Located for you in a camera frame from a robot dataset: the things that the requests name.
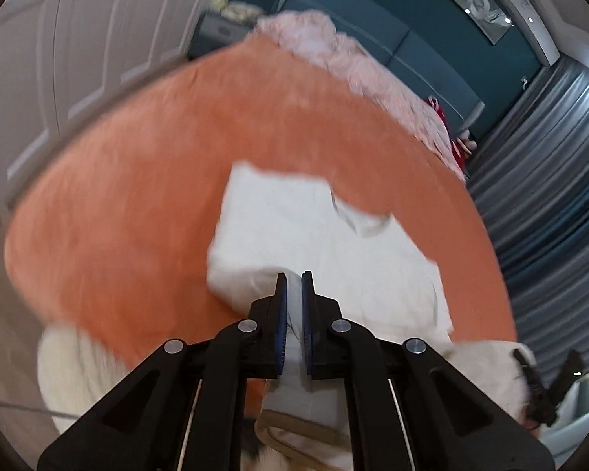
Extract white quilted comforter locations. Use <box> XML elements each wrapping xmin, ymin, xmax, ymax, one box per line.
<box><xmin>206</xmin><ymin>159</ymin><xmax>455</xmax><ymax>427</ymax></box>

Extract white fluffy rug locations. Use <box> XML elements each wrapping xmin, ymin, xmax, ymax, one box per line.
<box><xmin>37</xmin><ymin>324</ymin><xmax>130</xmax><ymax>435</ymax></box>

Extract orange plush bedspread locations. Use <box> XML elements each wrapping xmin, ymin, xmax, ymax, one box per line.
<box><xmin>5</xmin><ymin>35</ymin><xmax>517</xmax><ymax>368</ymax></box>

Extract grey pleated curtain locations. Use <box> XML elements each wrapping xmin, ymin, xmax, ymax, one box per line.
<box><xmin>468</xmin><ymin>57</ymin><xmax>589</xmax><ymax>380</ymax></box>

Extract red fabric item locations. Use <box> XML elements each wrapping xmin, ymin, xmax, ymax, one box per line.
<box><xmin>426</xmin><ymin>96</ymin><xmax>476</xmax><ymax>175</ymax></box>

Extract dark bedside table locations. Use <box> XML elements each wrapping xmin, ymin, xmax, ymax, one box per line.
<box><xmin>186</xmin><ymin>11</ymin><xmax>253</xmax><ymax>61</ymax></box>

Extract pink lace blanket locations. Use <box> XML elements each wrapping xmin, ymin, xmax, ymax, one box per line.
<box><xmin>252</xmin><ymin>10</ymin><xmax>466</xmax><ymax>181</ymax></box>

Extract white panelled wardrobe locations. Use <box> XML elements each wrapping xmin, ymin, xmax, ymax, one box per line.
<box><xmin>0</xmin><ymin>0</ymin><xmax>210</xmax><ymax>217</ymax></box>

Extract white air conditioner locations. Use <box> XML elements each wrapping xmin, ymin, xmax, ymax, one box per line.
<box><xmin>500</xmin><ymin>0</ymin><xmax>561</xmax><ymax>66</ymax></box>

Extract blue upholstered headboard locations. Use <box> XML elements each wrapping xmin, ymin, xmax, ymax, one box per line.
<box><xmin>275</xmin><ymin>0</ymin><xmax>485</xmax><ymax>136</ymax></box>

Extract yellow items on nightstand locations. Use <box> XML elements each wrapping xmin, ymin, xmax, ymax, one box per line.
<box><xmin>208</xmin><ymin>0</ymin><xmax>265</xmax><ymax>24</ymax></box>

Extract beige strap bag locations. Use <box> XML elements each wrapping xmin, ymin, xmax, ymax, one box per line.
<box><xmin>255</xmin><ymin>411</ymin><xmax>354</xmax><ymax>470</ymax></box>

